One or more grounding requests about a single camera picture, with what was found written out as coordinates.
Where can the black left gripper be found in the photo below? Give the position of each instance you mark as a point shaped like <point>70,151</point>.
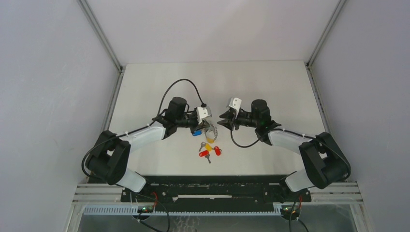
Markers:
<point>196,124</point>

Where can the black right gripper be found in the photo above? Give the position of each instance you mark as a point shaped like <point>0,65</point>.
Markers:
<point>228,122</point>

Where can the large keyring with yellow handle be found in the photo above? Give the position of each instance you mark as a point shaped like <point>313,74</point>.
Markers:
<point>211,134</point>

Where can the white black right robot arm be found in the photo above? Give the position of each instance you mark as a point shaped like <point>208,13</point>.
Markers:
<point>324,162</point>

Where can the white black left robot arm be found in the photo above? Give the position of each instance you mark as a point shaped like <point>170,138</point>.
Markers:
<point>109,157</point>

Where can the blue key tag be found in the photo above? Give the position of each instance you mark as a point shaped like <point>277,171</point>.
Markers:
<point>197,133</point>

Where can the red key tag right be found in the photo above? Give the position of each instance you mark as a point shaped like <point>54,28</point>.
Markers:
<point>217,150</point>

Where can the red key tag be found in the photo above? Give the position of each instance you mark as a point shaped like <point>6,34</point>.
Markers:
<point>206,155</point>
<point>217,150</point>

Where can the yellow tag loose key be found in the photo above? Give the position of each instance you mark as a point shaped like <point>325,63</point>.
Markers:
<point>205,146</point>

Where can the red key tag left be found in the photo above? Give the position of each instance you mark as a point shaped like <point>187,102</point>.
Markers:
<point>206,155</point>

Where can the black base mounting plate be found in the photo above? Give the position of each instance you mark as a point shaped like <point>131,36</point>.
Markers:
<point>218,192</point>

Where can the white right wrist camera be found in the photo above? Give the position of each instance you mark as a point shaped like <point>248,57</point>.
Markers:
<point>234,103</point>

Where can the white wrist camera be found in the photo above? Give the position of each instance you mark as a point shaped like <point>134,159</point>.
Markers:
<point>234,103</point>
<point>203,113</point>

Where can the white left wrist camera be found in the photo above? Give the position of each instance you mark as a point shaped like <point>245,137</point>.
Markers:
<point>203,113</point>

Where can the white cable duct strip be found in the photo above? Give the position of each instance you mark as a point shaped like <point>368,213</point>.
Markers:
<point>127,210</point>

